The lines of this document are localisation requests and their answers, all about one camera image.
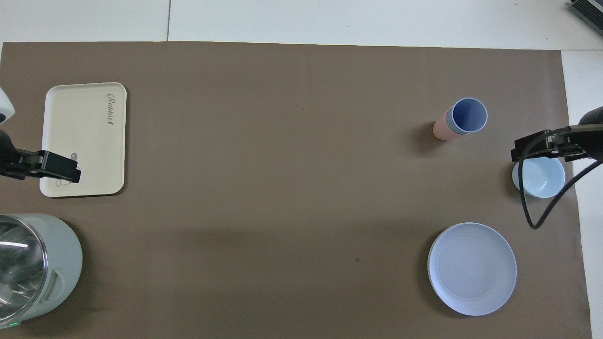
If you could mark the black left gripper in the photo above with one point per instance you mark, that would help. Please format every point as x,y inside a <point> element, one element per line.
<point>19,165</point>

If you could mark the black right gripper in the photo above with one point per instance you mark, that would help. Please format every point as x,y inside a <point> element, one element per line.
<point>589,139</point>

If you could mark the blue plastic cup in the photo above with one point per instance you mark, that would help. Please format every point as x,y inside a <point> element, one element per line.
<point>468,115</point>

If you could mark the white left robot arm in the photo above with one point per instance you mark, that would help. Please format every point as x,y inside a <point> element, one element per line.
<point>4,106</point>

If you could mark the cream tray with Rabbit print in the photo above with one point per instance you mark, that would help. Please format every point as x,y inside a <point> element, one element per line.
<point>80,132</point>

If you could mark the light blue bowl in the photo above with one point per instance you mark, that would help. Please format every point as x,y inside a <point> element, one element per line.
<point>546,181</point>

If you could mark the pale green pot, glass lid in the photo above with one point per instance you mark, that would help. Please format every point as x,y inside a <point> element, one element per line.
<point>42,268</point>

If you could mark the lavender blue plate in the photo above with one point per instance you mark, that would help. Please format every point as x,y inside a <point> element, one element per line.
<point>471,268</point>

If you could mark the dark grey ribbed device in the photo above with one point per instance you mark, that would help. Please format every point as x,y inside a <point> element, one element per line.
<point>591,9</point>

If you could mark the brown paper table mat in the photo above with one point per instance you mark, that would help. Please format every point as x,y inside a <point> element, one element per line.
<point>282,188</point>

